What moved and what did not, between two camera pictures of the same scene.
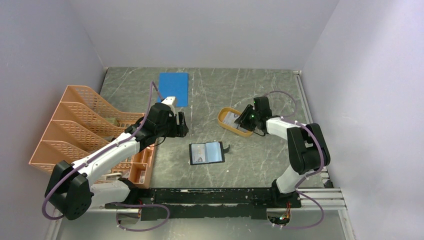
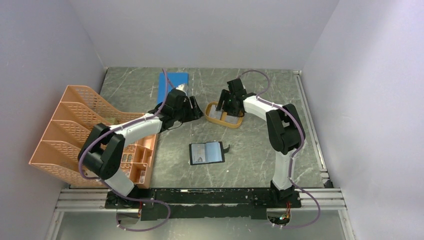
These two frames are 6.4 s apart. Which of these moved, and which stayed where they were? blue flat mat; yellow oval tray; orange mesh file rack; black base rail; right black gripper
Moved: yellow oval tray; right black gripper
Stayed: orange mesh file rack; blue flat mat; black base rail
